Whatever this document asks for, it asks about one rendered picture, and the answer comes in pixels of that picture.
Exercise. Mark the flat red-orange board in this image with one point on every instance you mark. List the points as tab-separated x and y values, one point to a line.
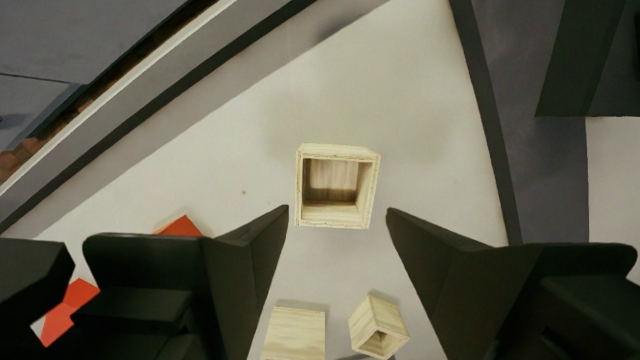
58	320

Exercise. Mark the orange cube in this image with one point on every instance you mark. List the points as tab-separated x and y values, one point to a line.
181	226

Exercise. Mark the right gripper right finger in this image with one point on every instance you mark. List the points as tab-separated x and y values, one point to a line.
474	293

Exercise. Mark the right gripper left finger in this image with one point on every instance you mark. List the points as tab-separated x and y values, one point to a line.
231	274

